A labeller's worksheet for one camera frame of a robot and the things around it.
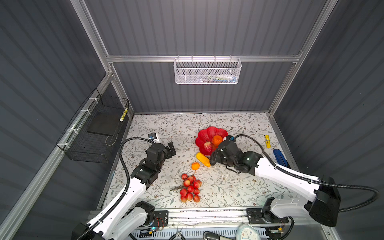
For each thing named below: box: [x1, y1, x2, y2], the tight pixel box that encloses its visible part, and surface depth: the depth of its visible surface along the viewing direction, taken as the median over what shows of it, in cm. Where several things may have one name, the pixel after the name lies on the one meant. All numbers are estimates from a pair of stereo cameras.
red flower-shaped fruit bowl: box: [195, 126, 228, 156], surface depth 107 cm
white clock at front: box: [235, 224, 261, 240], surface depth 69 cm
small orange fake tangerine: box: [191, 162, 200, 171], surface depth 91 cm
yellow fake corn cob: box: [196, 152, 211, 167], surface depth 94 cm
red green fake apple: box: [204, 141, 212, 152], surface depth 98 cm
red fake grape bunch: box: [179, 173, 202, 203], surface depth 80 cm
